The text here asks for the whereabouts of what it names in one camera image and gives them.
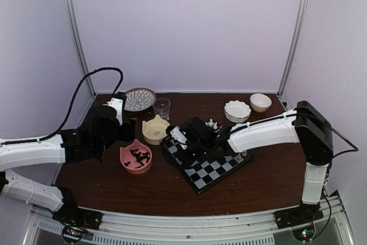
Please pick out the aluminium front rail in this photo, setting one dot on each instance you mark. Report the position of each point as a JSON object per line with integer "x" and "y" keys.
{"x": 246, "y": 228}

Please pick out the cream cat-shaped bowl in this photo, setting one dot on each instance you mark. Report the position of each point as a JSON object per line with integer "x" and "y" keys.
{"x": 154, "y": 130}

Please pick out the patterned ceramic plate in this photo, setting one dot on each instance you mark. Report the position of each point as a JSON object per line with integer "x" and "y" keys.
{"x": 139, "y": 99}

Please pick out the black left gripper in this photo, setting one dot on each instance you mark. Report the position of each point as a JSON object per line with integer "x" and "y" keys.
{"x": 129, "y": 130}

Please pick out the right aluminium frame post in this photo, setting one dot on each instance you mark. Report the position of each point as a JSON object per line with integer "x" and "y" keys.
{"x": 300, "y": 18}

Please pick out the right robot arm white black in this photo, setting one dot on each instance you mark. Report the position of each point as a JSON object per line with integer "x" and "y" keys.
{"x": 304, "y": 125}

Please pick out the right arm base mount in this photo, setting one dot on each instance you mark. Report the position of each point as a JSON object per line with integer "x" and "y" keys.
{"x": 302, "y": 214}

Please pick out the cream round bowl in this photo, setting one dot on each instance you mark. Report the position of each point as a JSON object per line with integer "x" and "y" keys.
{"x": 260, "y": 102}

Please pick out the pink cat-shaped bowl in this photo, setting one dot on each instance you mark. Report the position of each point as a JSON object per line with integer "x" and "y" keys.
{"x": 136, "y": 158}

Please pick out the black white chessboard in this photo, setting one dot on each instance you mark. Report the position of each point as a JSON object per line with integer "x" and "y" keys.
{"x": 205, "y": 175}

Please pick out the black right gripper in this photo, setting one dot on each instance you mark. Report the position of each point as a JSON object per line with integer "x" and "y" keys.
{"x": 187, "y": 161}

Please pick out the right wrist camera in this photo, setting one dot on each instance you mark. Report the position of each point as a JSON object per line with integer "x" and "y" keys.
{"x": 179, "y": 137}

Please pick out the clear drinking glass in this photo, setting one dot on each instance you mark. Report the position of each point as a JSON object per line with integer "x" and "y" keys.
{"x": 161, "y": 107}

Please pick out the white scalloped bowl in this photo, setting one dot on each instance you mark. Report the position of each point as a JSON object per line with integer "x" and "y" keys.
{"x": 237, "y": 111}

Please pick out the left aluminium frame post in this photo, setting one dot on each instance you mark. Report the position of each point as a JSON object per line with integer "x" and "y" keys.
{"x": 76, "y": 37}

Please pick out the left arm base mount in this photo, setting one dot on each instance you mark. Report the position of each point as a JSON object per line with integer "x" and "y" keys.
{"x": 75, "y": 216}

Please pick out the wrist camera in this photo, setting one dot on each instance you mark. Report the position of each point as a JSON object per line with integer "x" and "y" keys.
{"x": 118, "y": 102}
{"x": 179, "y": 137}

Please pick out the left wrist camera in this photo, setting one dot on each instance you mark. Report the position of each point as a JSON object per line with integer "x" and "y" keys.
{"x": 118, "y": 102}

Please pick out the aluminium frame post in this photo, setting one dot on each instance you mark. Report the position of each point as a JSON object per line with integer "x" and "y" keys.
{"x": 300, "y": 18}
{"x": 76, "y": 37}

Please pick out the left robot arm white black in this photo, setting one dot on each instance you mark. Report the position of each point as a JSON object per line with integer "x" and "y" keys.
{"x": 65, "y": 147}

